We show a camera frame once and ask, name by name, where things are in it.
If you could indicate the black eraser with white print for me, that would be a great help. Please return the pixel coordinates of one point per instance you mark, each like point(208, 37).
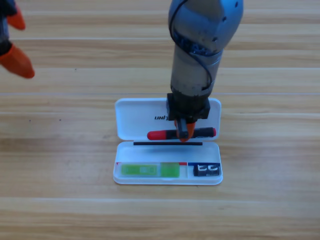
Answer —
point(207, 171)

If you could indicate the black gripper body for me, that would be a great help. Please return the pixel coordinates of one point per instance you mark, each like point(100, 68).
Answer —
point(5, 7)
point(187, 108)

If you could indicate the green highlighter pen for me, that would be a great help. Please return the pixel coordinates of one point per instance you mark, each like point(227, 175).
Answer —
point(150, 170)

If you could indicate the black marker with red cap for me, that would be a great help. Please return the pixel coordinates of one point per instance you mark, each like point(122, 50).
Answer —
point(160, 135)

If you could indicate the white Unitree pencil case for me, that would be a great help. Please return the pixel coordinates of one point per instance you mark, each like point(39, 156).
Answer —
point(140, 117)

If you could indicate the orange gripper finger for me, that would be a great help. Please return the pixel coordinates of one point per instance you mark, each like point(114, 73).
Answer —
point(17, 21)
point(18, 65)
point(182, 130)
point(191, 131)

